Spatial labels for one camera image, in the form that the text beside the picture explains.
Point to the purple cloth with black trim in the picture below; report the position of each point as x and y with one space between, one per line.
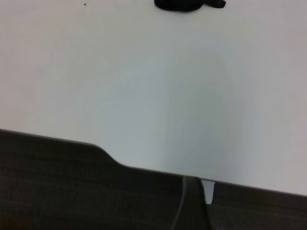
177 6

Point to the black table support post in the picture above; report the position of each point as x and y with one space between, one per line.
194 203

